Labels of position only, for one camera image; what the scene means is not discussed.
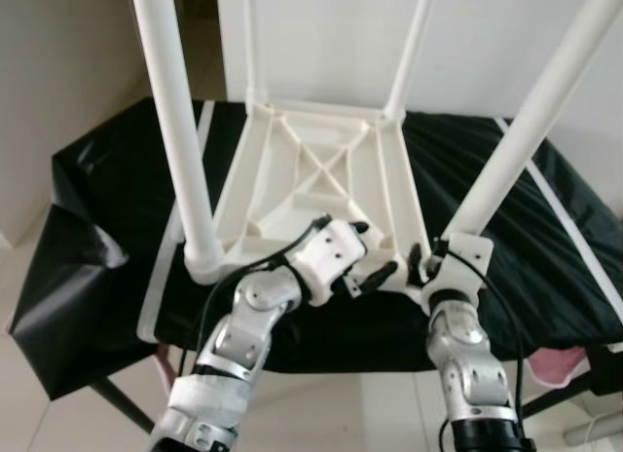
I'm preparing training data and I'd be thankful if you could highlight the black metal table leg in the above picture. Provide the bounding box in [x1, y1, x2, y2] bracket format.
[521, 376, 623, 420]
[92, 379, 157, 433]

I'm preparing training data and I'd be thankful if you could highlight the black plastic table cover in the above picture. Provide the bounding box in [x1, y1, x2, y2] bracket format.
[8, 96, 623, 399]

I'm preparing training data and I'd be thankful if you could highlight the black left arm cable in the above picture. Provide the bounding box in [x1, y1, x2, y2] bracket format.
[195, 215, 332, 375]

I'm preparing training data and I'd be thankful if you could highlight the pink plastic object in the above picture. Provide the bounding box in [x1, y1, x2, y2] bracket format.
[531, 350, 590, 391]

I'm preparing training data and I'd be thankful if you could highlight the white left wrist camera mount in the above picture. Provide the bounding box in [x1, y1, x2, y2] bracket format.
[290, 218, 369, 305]

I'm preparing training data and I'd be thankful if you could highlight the white plastic children table top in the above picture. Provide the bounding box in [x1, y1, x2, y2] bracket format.
[185, 99, 460, 297]

